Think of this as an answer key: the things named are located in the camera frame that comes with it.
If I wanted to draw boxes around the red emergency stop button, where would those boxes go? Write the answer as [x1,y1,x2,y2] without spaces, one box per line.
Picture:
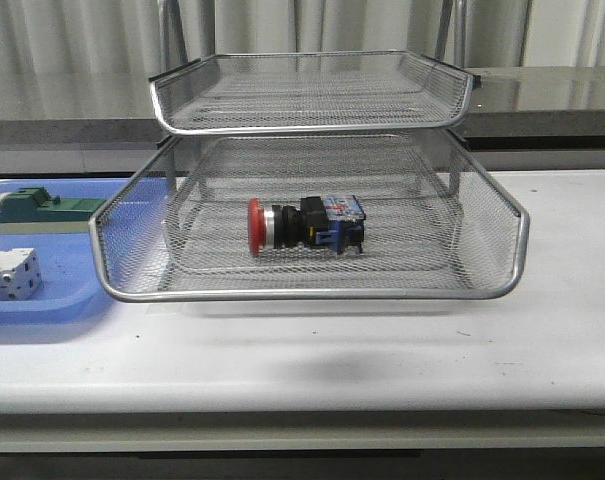
[247,195,366,256]

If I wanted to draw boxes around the silver mesh tray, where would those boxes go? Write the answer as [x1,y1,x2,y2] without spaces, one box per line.
[89,130,530,302]
[149,50,481,136]
[165,198,457,281]

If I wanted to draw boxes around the silver mesh bottom tray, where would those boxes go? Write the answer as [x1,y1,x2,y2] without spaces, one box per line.
[165,198,457,281]

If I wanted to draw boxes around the silver mesh top tray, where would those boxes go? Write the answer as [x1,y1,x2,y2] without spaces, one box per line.
[149,50,481,136]

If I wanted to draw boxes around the blue plastic tray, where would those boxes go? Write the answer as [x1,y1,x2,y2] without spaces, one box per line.
[0,178,168,327]

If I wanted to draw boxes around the green terminal block component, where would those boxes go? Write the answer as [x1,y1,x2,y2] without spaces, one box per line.
[0,187,105,234]

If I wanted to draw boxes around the white electrical block component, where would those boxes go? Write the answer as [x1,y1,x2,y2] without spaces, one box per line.
[0,248,42,301]

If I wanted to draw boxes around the grey metal rack frame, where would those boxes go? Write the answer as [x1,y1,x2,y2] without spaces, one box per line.
[148,58,483,201]

